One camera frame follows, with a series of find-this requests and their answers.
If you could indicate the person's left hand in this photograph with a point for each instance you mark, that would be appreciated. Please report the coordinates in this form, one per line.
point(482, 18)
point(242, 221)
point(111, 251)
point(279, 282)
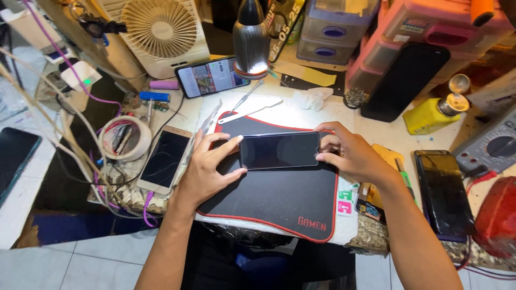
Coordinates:
point(203, 169)

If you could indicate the person's right hand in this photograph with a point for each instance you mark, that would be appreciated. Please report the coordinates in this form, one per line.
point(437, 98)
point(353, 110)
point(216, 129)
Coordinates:
point(356, 159)

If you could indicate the black smartphone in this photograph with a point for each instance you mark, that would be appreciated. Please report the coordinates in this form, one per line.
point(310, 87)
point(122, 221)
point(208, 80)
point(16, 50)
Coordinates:
point(279, 150)

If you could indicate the metal tweezers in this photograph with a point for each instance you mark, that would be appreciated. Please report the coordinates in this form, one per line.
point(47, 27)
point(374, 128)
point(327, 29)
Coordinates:
point(203, 133)

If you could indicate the cracked gold smartphone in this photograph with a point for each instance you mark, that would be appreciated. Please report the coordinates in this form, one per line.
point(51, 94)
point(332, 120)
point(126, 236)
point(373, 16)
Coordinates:
point(165, 159)

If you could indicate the green pink sticker tabs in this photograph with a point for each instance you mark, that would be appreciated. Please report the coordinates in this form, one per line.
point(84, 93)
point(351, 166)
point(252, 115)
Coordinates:
point(345, 199)

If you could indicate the phone screen part yellow film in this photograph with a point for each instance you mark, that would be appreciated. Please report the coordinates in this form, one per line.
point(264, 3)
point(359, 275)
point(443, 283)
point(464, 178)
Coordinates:
point(377, 197)

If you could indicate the round brass wool tip cleaner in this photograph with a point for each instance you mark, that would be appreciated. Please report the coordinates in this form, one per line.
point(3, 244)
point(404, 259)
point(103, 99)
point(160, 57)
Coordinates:
point(354, 98)

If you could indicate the white plastic pry tool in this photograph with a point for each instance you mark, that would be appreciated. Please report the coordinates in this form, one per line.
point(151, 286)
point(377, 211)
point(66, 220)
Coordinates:
point(250, 112)

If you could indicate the crumpled white tissue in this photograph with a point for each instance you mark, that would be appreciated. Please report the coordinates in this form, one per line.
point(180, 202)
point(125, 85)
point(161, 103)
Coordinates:
point(312, 98)

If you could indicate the small green circuit board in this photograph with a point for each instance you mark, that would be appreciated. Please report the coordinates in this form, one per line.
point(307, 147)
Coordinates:
point(160, 107)

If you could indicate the black red-edged mouse mat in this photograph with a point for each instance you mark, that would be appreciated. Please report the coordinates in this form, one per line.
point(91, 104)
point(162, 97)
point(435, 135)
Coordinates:
point(278, 193)

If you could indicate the white tape roll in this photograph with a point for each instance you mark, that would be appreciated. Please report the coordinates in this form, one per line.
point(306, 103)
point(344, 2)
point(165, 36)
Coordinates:
point(125, 137)

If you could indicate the yellow solvent bottle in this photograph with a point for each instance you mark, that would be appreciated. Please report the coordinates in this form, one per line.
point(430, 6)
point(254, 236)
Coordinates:
point(431, 115)

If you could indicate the blue cylindrical battery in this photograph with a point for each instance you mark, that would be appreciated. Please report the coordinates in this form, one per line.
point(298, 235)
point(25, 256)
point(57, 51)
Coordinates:
point(154, 96)

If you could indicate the large black phone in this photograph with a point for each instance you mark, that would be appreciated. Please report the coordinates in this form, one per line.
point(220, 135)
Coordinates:
point(405, 80)

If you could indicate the lit smartphone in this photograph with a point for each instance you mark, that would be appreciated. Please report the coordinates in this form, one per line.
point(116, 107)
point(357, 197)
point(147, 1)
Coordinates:
point(210, 76)

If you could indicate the pink cylindrical battery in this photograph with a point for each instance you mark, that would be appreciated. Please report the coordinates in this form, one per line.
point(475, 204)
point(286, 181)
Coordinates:
point(164, 85)

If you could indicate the glossy black phone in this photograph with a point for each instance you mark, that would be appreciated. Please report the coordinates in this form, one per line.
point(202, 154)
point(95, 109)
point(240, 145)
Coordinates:
point(443, 193)

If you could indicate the yellow sheet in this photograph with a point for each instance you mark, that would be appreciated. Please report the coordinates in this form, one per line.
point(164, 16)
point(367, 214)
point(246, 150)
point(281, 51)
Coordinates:
point(312, 74)

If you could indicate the person's dark clothing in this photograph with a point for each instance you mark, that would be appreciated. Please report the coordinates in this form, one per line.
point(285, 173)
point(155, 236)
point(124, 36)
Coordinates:
point(258, 261)

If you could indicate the small metal cap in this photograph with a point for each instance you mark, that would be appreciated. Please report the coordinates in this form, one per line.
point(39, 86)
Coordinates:
point(459, 83)

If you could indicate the purple drawer organiser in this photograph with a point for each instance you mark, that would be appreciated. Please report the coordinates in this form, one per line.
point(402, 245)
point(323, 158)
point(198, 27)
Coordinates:
point(334, 30)

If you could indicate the grey multimeter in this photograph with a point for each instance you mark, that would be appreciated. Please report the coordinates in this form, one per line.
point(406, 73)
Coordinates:
point(490, 145)

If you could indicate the silver black desk lamp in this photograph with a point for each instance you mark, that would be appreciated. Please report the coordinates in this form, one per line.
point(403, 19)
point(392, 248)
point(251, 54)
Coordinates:
point(250, 40)

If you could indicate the cream desk fan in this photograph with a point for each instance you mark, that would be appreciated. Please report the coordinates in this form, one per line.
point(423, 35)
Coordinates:
point(161, 34)

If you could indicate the pink drawer organiser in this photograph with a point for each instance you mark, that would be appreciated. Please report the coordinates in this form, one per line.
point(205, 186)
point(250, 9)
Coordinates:
point(427, 36)

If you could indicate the red plastic container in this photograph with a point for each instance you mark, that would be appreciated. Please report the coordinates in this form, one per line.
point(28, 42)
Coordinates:
point(498, 217)

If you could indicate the white charger adapter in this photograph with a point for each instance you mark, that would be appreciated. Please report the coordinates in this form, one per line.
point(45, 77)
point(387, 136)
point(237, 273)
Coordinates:
point(80, 74)

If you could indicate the dark teal phone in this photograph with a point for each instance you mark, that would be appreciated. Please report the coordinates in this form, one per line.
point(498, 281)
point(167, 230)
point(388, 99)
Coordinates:
point(14, 159)

